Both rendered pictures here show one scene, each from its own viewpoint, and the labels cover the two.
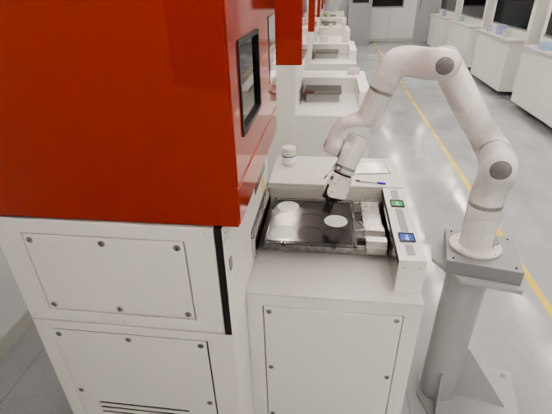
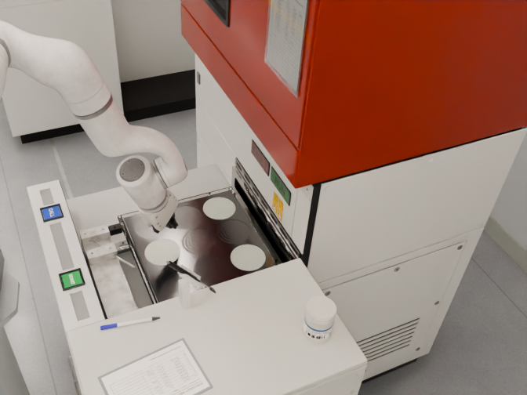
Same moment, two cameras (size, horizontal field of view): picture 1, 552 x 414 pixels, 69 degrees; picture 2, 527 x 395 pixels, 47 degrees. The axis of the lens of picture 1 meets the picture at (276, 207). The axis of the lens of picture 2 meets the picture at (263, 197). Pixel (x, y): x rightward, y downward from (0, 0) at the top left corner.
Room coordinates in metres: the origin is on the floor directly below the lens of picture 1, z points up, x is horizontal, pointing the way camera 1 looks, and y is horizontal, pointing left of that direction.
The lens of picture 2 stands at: (2.54, -0.71, 2.18)
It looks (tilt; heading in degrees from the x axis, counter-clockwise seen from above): 43 degrees down; 144
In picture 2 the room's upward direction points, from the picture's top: 5 degrees clockwise
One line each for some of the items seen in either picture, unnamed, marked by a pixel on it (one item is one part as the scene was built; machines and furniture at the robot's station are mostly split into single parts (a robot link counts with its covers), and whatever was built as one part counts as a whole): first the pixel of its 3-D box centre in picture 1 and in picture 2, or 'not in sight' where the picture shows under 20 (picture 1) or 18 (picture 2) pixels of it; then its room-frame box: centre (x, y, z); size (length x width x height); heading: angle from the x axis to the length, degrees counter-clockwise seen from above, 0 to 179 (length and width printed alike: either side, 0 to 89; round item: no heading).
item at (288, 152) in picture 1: (288, 155); (318, 319); (1.93, -0.07, 1.01); 0.07 x 0.07 x 0.10
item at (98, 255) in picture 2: (374, 231); (101, 254); (1.38, -0.40, 0.89); 0.08 x 0.03 x 0.03; 82
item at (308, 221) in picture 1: (310, 219); (198, 242); (1.48, -0.15, 0.90); 0.34 x 0.34 x 0.01; 82
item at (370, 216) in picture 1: (372, 227); (110, 280); (1.46, -0.41, 0.87); 0.36 x 0.08 x 0.03; 172
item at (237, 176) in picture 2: (262, 219); (262, 220); (1.49, 0.06, 0.89); 0.44 x 0.02 x 0.10; 172
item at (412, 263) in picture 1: (399, 234); (65, 263); (1.36, -0.50, 0.89); 0.55 x 0.09 x 0.14; 172
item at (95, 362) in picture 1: (185, 325); (316, 255); (1.36, 0.44, 0.41); 0.82 x 0.71 x 0.82; 172
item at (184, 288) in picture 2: not in sight; (190, 285); (1.70, -0.29, 1.03); 0.06 x 0.04 x 0.13; 82
